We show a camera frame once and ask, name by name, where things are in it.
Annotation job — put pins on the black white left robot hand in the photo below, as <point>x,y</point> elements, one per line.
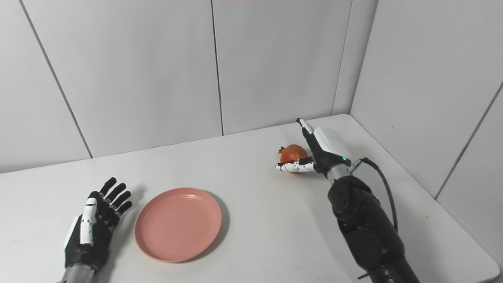
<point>88,243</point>

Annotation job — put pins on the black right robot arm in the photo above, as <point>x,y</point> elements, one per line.
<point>365,228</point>

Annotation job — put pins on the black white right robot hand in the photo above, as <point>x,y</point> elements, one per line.
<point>328,147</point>

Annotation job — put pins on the pink round plate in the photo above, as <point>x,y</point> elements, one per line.
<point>178,225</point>

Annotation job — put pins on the red pomegranate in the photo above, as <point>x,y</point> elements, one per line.
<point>292,153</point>

